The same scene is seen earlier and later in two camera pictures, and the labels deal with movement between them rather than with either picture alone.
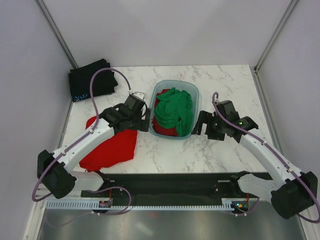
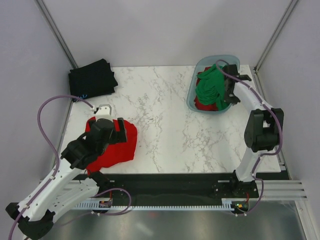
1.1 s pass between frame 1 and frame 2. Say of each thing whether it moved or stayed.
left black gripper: moved
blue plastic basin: moved
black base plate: stayed
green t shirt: moved
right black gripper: moved
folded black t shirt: stayed
